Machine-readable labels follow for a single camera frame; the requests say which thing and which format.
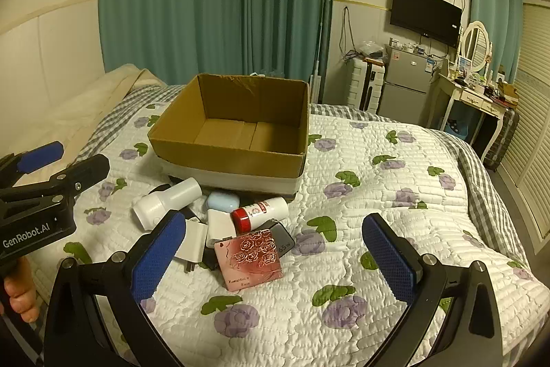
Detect white plastic bottle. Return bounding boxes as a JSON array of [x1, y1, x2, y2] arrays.
[[131, 177, 203, 231]]

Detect dark grey power bank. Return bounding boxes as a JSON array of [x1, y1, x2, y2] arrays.
[[267, 223, 295, 259]]

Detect cream blanket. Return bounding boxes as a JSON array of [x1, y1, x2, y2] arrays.
[[33, 64, 169, 181]]

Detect light blue earbud case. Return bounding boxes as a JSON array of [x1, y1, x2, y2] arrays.
[[206, 192, 241, 213]]

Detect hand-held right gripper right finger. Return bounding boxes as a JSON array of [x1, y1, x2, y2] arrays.
[[362, 213, 503, 367]]

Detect clear plastic bag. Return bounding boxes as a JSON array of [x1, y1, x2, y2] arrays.
[[354, 41, 386, 61]]

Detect white padded headboard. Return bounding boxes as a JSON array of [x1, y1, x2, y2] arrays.
[[0, 0, 107, 138]]

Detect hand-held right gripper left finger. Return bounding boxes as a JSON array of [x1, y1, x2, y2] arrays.
[[44, 210, 187, 367]]

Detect white pole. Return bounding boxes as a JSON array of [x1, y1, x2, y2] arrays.
[[310, 0, 326, 103]]

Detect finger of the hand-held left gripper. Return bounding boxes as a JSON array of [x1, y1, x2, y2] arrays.
[[49, 154, 111, 205], [0, 141, 65, 188]]

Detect white louvred wardrobe doors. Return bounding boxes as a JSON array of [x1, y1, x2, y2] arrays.
[[494, 0, 550, 261]]

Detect cardboard box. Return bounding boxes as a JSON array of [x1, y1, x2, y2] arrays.
[[147, 74, 310, 181]]

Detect pink rose card box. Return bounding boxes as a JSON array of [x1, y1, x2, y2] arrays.
[[214, 228, 285, 291]]

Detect narrow teal curtain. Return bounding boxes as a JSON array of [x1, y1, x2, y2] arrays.
[[467, 0, 524, 64]]

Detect floral quilted bedspread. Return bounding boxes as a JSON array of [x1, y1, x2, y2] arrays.
[[32, 85, 543, 367]]

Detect white ribbed suitcase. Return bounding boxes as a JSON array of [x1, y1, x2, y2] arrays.
[[346, 57, 386, 112]]

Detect person's left hand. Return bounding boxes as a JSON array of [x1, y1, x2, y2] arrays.
[[0, 257, 37, 324]]

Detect white dressing table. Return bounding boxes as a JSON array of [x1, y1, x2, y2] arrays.
[[429, 68, 508, 162]]

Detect white bottle with red cap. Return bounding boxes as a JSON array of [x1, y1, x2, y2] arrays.
[[231, 196, 289, 235]]

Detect blue stool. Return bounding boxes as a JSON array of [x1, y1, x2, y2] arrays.
[[444, 115, 470, 136]]

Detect small brown box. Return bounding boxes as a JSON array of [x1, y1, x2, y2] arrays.
[[497, 80, 519, 100]]

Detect white plug adapter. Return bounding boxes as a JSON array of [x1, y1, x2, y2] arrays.
[[173, 218, 209, 274]]

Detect white oval mirror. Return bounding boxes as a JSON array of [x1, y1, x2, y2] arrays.
[[458, 20, 493, 74]]

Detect grey refrigerator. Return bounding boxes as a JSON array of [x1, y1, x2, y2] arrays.
[[377, 45, 436, 119]]

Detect white rectangular charger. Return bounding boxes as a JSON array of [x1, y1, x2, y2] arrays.
[[205, 208, 237, 250]]

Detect grey checked bed sheet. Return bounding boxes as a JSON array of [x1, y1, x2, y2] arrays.
[[423, 122, 534, 265]]

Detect black wall television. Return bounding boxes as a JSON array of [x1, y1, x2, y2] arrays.
[[389, 0, 463, 48]]

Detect dark suitcase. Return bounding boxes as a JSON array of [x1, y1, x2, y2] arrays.
[[483, 107, 521, 172]]

